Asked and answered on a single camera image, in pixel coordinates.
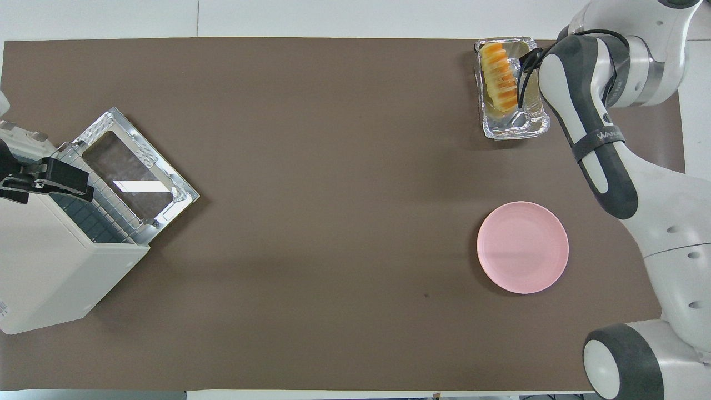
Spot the cream toaster oven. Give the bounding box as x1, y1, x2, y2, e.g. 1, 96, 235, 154
0, 121, 151, 336

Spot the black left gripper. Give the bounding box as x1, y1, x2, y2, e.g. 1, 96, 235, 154
0, 139, 95, 203

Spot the glass oven door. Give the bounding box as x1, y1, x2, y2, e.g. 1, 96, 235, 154
58, 107, 201, 246

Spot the aluminium foil tray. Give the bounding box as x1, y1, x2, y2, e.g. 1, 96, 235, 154
474, 37, 552, 141

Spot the brown table mat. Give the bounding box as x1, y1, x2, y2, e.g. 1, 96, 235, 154
0, 37, 685, 391

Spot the sliced golden bread loaf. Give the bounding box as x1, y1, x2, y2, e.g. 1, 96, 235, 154
480, 43, 520, 113

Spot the wire oven rack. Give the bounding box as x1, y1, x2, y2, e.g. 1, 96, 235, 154
47, 167, 139, 246

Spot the pink round plate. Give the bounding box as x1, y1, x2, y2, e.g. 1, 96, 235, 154
477, 201, 570, 295

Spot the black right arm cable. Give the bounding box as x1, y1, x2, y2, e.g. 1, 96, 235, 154
517, 29, 631, 109

